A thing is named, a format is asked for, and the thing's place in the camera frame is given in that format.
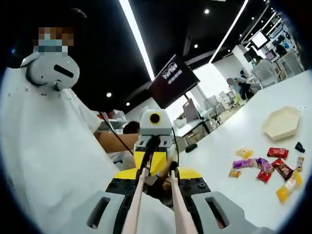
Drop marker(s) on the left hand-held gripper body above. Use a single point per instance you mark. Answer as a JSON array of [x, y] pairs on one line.
[[161, 126]]

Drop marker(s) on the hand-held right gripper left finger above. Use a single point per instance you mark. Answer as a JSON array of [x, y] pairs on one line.
[[122, 187]]

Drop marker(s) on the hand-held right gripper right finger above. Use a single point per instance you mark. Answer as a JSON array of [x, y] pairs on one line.
[[195, 185]]

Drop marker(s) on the small gold candy packet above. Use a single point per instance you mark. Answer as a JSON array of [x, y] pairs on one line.
[[234, 173]]

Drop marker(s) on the long purple snack packet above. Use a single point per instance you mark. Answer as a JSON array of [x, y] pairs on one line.
[[242, 163]]

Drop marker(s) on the small yellow snack packet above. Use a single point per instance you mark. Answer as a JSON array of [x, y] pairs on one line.
[[244, 152]]

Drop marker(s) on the small red snack packet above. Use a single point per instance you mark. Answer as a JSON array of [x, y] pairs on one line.
[[264, 176]]

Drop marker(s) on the short purple snack packet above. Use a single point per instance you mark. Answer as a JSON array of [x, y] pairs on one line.
[[263, 164]]

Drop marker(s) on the long red snack bar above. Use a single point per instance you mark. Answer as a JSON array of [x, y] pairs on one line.
[[282, 169], [278, 152]]

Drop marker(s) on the large yellow snack packet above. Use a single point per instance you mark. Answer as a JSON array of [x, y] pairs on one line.
[[288, 186]]

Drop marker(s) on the small brown candy packet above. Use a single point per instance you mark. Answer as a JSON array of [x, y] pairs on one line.
[[300, 163]]

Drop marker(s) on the beige hexagonal container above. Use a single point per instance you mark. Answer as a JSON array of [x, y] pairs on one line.
[[282, 122]]

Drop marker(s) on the small black object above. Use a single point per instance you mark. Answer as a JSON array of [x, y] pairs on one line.
[[299, 147]]

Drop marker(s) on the grey monitor on stand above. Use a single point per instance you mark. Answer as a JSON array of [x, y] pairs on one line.
[[190, 109]]

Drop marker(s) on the black oval object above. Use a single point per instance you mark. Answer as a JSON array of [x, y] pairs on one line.
[[191, 148]]

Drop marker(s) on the large black display screen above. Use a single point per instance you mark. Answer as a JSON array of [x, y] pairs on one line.
[[175, 83]]

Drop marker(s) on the straight ceiling light strip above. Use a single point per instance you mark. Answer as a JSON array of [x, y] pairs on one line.
[[136, 36]]

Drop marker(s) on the curved ceiling light strip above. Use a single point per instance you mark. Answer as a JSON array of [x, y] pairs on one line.
[[228, 31]]

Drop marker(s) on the round ceiling spotlights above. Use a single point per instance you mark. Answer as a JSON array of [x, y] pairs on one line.
[[206, 11]]

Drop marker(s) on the white chest-worn device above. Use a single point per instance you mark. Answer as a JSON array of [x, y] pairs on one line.
[[48, 70]]

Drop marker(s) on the bright hanging monitor screen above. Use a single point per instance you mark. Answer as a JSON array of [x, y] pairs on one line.
[[259, 40]]

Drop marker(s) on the person's head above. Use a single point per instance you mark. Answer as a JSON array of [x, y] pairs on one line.
[[73, 17]]

